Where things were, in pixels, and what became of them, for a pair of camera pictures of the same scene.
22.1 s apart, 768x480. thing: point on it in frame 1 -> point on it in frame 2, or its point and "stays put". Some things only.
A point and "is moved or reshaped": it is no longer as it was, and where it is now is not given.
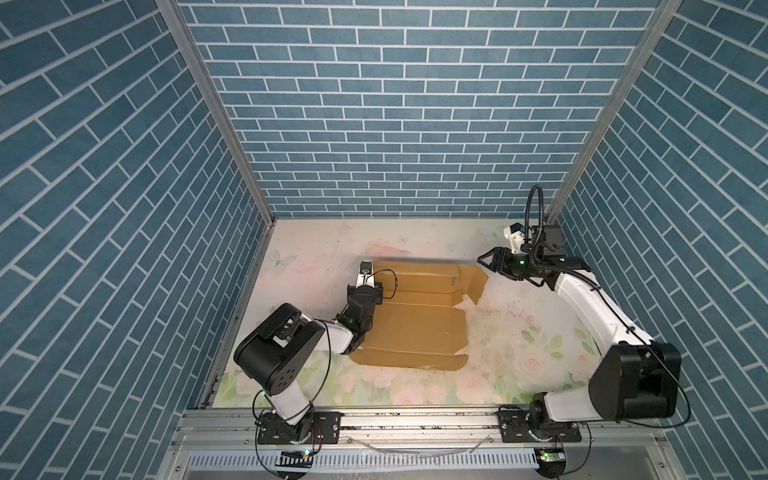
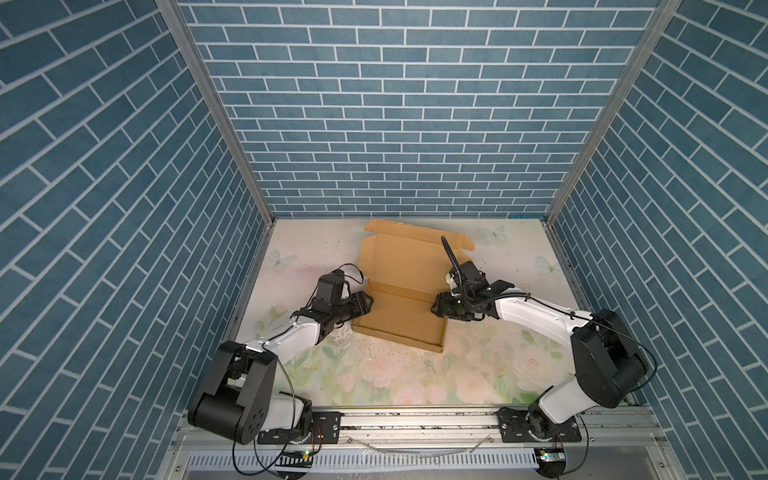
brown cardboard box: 419,324 is moved or reshaped
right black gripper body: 515,266 -> 456,306
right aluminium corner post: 662,19 stays put
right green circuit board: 552,456 stays put
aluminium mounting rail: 427,429 stays put
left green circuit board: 295,459 stays put
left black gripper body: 377,295 -> 348,309
